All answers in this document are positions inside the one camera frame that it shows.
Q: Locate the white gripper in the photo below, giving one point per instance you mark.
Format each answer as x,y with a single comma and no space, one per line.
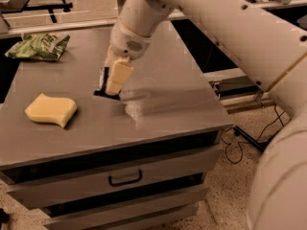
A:
128,45

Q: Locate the dark blue rxbar wrapper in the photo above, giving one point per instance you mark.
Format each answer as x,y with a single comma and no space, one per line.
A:
101,90

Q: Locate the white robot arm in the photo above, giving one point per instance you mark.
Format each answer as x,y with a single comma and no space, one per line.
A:
273,54

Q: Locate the yellow sponge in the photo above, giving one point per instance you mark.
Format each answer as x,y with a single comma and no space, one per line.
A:
51,110

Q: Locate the green chip bag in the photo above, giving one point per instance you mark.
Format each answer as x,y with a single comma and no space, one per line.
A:
45,47

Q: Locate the grey drawer cabinet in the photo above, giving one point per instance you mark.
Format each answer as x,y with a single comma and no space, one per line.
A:
167,123

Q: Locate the black stand base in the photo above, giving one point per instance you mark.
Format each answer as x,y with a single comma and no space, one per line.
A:
239,132

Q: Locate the black drawer handle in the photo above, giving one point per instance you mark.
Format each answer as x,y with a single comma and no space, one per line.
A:
118,181

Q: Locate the grey metal rail frame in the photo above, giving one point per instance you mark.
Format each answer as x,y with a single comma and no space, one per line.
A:
230,82

